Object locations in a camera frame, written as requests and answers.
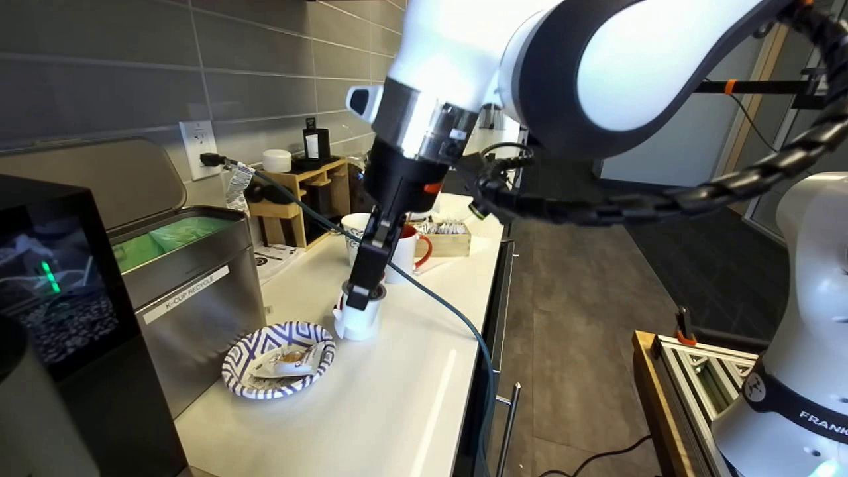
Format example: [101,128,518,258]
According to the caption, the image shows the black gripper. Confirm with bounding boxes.
[345,135,456,312]

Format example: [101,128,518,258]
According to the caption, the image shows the black coffeemaker with screen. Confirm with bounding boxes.
[0,172,191,477]

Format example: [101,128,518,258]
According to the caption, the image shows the white cup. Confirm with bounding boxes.
[340,209,378,246]

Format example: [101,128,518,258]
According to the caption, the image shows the wooden box with packets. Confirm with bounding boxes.
[422,218,476,261]

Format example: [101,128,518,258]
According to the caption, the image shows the white cylinder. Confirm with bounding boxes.
[330,312,383,345]

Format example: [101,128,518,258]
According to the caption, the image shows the small wooden shelf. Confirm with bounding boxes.
[247,157,353,250]

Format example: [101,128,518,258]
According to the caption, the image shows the dark glass bottle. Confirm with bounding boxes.
[301,116,330,168]

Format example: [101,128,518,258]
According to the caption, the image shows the white paper packet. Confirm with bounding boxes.
[248,343,328,384]

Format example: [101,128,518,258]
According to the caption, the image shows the white jar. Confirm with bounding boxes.
[260,147,295,177]

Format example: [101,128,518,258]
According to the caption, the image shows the blue patterned paper plate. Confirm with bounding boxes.
[219,319,341,405]

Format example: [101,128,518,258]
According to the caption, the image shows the stainless steel appliance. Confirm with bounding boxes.
[102,208,269,418]

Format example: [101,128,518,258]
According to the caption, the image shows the black orange clamp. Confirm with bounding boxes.
[674,304,703,351]

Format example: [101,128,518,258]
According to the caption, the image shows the white mug red handle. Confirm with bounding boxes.
[386,219,436,274]

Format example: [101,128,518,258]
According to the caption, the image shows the silver cabinet handle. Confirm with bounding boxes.
[489,378,524,477]

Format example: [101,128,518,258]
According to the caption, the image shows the white wall outlet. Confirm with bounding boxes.
[177,116,219,184]

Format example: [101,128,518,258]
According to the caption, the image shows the black floor cable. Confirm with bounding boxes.
[537,430,658,477]

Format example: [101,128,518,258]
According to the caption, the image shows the black corrugated cable conduit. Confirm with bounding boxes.
[480,0,848,227]

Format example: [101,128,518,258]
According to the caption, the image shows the black mount rod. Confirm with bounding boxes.
[691,75,835,115]

